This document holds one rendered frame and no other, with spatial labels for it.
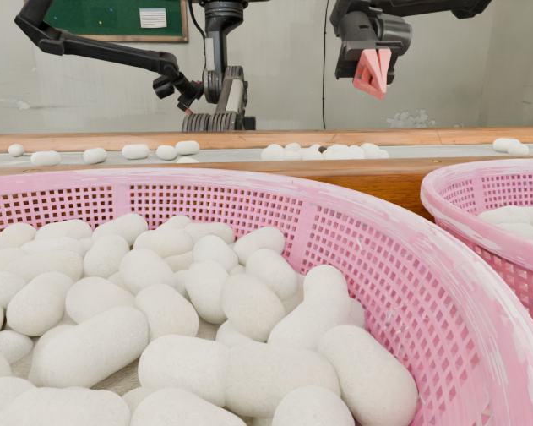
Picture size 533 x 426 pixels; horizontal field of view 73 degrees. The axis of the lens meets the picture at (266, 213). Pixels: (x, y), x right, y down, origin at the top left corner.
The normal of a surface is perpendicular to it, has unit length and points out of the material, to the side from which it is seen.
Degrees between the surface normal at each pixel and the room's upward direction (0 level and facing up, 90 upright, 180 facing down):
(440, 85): 90
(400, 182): 90
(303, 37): 90
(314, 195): 75
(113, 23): 90
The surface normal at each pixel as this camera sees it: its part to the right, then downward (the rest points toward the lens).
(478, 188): 0.44, -0.07
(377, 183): 0.10, 0.28
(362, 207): -0.91, -0.15
